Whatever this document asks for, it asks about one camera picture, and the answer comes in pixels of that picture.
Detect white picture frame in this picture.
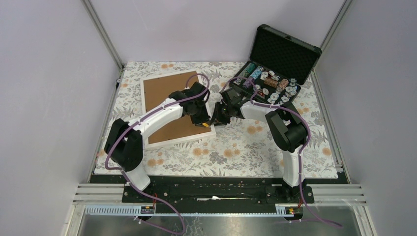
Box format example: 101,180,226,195
135,69,216,149

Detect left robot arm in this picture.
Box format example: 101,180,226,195
105,82,210,202

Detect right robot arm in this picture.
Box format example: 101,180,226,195
209,88,311,203

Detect black poker chip case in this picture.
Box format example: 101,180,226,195
229,24,322,104

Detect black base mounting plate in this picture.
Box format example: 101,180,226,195
76,175,347,214

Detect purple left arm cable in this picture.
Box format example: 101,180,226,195
104,73,211,235

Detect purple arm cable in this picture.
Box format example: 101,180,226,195
220,76,343,228
104,73,211,235

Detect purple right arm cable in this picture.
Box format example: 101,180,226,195
220,76,343,228

